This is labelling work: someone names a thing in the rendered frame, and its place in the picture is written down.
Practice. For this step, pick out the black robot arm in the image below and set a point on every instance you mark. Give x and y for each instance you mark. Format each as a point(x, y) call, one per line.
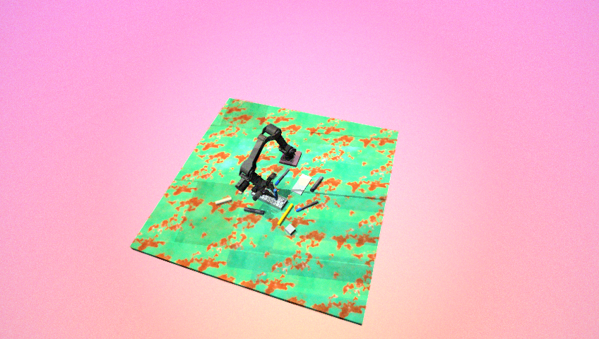
point(247, 168)

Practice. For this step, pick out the dark grey cylinder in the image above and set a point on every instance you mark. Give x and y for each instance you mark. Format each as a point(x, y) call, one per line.
point(316, 183)
point(251, 210)

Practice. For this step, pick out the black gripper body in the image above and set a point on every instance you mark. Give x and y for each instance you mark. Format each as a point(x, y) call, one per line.
point(259, 183)

